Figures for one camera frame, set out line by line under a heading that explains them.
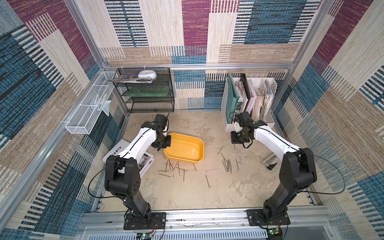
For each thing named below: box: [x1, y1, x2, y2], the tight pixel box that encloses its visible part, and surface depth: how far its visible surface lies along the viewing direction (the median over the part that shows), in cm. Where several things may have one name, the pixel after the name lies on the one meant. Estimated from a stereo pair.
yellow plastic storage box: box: [163, 132, 205, 163], surface depth 98 cm
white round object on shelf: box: [137, 69, 157, 81], surface depth 91 cm
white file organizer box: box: [221, 77, 278, 132], surface depth 101 cm
